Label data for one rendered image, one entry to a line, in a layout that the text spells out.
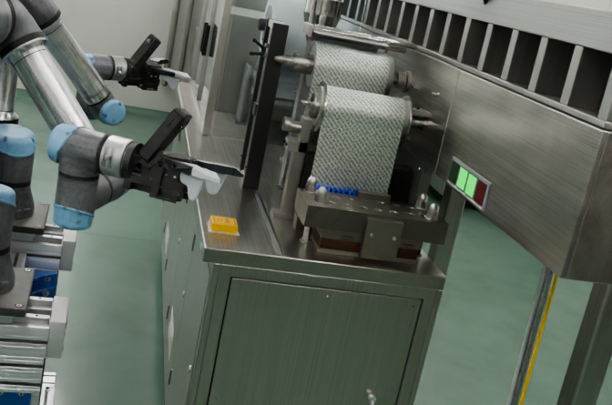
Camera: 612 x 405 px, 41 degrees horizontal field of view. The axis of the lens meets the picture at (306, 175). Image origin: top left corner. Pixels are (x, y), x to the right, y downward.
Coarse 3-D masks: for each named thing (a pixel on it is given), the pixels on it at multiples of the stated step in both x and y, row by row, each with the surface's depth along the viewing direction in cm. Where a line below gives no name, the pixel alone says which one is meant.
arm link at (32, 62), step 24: (24, 24) 159; (0, 48) 160; (24, 48) 159; (24, 72) 160; (48, 72) 161; (48, 96) 161; (72, 96) 163; (48, 120) 162; (72, 120) 161; (120, 192) 165
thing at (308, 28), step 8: (304, 24) 256; (312, 24) 257; (304, 32) 254; (320, 32) 254; (328, 32) 251; (336, 32) 251; (344, 32) 252; (352, 32) 256; (360, 40) 255; (368, 40) 254; (376, 40) 254; (384, 40) 255; (392, 40) 259
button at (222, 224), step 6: (210, 216) 222; (216, 216) 222; (210, 222) 220; (216, 222) 217; (222, 222) 218; (228, 222) 219; (234, 222) 220; (216, 228) 216; (222, 228) 216; (228, 228) 217; (234, 228) 217
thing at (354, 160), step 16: (320, 144) 229; (336, 144) 230; (352, 144) 230; (368, 144) 231; (384, 144) 232; (320, 160) 230; (336, 160) 231; (352, 160) 232; (368, 160) 233; (384, 160) 233; (320, 176) 231; (336, 176) 232; (352, 176) 233; (368, 176) 234; (384, 176) 235; (384, 192) 236
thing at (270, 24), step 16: (272, 32) 251; (272, 48) 252; (272, 64) 254; (256, 80) 268; (272, 80) 255; (256, 96) 270; (272, 96) 256; (256, 112) 258; (256, 128) 258; (256, 144) 260; (240, 160) 276; (256, 160) 261; (256, 176) 263
